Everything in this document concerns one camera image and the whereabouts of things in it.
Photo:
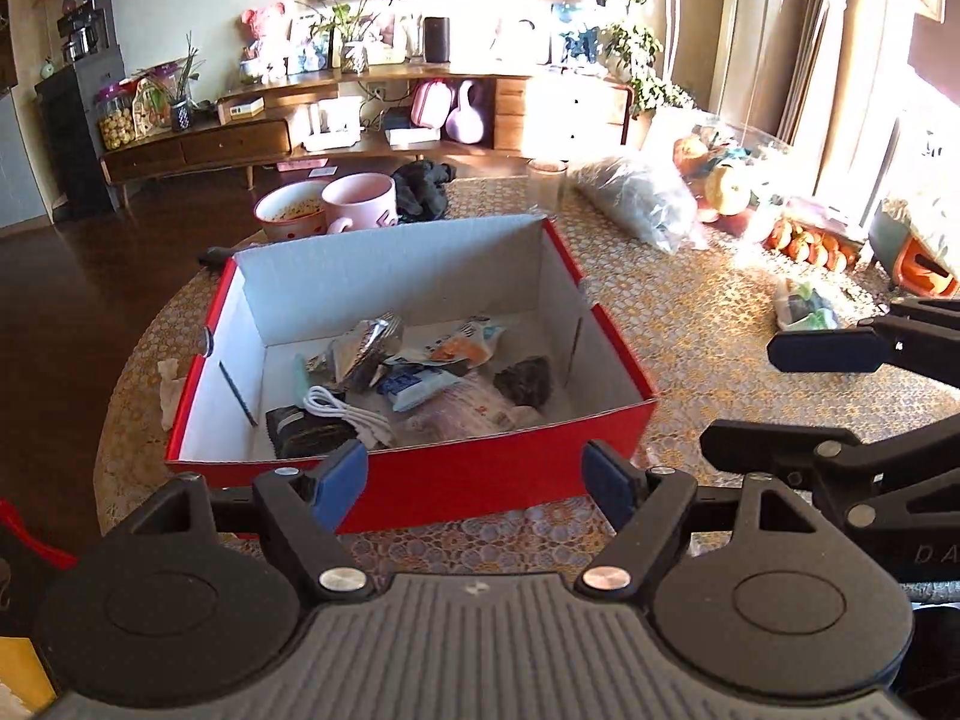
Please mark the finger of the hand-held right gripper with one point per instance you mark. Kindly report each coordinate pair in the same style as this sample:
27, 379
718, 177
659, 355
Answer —
825, 351
765, 446

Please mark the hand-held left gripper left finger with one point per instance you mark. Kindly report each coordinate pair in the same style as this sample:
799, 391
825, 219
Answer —
341, 484

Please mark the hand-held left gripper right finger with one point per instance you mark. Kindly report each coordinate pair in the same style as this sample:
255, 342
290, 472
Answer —
607, 487

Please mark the black snack packet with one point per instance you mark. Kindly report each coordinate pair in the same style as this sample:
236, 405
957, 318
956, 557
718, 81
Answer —
307, 431

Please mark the red cardboard box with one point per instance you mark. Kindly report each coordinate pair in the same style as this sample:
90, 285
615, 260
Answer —
450, 480

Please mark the blue snack packet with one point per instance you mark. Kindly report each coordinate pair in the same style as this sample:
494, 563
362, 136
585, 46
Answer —
412, 386

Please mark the dark packet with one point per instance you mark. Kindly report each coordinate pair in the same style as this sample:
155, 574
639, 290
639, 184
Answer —
523, 382

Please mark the silver foil packet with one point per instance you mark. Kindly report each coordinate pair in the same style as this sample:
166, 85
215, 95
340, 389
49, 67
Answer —
364, 349

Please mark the clear snack packet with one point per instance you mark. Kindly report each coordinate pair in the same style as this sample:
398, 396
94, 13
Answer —
465, 412

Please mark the sausage snack packet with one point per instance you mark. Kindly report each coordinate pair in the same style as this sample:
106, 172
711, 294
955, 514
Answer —
454, 345

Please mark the lace-patterned round desktop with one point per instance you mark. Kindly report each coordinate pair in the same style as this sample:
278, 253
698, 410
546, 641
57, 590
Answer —
675, 315

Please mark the green and white packet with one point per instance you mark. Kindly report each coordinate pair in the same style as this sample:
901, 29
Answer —
806, 307

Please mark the pile of tangerines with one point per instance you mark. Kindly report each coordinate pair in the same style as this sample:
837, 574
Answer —
810, 244

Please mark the orange tissue holder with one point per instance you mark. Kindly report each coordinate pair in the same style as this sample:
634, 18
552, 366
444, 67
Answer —
926, 270

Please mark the yellow apple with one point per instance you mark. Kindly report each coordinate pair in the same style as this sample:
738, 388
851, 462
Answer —
729, 187

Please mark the glass fruit bowl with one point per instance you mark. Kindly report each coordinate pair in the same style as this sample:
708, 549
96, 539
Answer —
780, 157

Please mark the clear plastic bag dark contents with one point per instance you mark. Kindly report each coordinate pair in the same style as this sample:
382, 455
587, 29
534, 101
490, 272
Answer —
637, 202

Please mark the ceramic bowl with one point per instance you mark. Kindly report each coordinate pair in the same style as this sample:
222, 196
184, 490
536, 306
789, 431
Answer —
289, 221

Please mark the black cloth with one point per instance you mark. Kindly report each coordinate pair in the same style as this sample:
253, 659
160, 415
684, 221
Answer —
420, 191

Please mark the yellow curtain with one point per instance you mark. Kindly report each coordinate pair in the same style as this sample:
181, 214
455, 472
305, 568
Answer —
817, 45

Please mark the clear glass cup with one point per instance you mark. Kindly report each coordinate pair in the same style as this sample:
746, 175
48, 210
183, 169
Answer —
547, 184

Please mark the white standing air conditioner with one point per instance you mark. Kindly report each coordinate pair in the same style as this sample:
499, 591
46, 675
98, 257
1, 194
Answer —
750, 30

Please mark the tall green potted tree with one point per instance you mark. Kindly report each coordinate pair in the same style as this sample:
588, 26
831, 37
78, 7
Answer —
637, 52

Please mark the wooden television cabinet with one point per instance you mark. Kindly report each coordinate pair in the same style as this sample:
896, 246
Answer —
225, 146

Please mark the white appliance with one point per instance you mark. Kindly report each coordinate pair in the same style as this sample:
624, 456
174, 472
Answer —
334, 124

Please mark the yellow object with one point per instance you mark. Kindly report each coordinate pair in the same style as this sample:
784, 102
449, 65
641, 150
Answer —
22, 679

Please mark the purple kettlebell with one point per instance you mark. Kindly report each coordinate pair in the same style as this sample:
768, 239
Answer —
469, 120

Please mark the flat white box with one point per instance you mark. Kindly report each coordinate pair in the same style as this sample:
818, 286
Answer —
241, 109

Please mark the pink bag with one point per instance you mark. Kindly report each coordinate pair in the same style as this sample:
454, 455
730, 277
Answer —
431, 105

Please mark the blue framed picture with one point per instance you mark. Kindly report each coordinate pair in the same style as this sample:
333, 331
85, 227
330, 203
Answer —
576, 34

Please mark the plant in dark pot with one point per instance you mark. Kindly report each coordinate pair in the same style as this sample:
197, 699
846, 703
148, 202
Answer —
180, 114

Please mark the snack jar with purple lid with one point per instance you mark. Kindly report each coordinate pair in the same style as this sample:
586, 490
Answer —
116, 124

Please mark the grass plant in patterned vase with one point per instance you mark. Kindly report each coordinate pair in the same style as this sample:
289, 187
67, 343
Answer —
354, 56

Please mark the dark side cabinet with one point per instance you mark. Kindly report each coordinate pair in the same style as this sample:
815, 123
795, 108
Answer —
75, 142

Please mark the dark cylindrical speaker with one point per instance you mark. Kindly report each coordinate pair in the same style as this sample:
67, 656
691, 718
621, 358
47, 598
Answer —
436, 37

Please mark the black coffee machine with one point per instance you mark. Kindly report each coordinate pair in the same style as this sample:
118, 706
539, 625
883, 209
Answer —
86, 30

